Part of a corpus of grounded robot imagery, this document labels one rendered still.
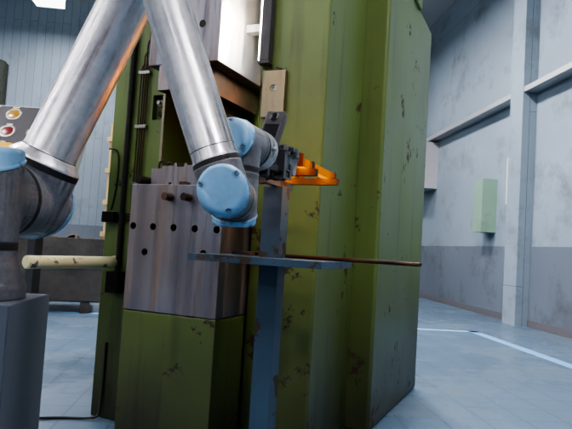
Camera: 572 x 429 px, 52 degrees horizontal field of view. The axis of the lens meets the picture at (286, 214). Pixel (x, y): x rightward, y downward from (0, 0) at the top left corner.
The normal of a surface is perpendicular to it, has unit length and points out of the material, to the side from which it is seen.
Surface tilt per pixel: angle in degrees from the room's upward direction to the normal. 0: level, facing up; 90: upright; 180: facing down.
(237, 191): 94
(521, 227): 90
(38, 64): 90
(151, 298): 90
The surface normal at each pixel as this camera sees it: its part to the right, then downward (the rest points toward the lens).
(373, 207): -0.40, -0.07
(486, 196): 0.10, -0.05
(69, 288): 0.31, -0.04
